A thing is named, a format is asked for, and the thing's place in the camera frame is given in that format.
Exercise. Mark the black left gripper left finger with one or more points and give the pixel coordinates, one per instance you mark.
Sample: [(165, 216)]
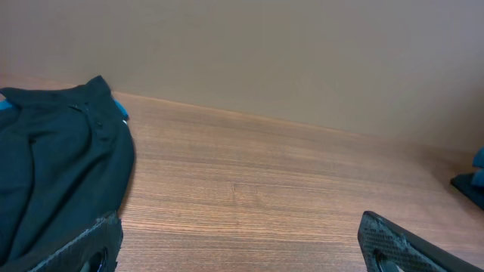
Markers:
[(94, 248)]

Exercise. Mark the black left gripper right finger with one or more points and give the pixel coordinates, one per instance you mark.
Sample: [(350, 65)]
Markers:
[(387, 247)]

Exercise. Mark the black polo shirt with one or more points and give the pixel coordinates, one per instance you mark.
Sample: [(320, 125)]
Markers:
[(66, 159)]

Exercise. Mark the folded navy blue garment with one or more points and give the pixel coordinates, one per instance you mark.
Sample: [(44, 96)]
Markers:
[(471, 184)]

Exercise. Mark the blue polo shirt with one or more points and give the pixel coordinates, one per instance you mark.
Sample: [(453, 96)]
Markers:
[(4, 104)]

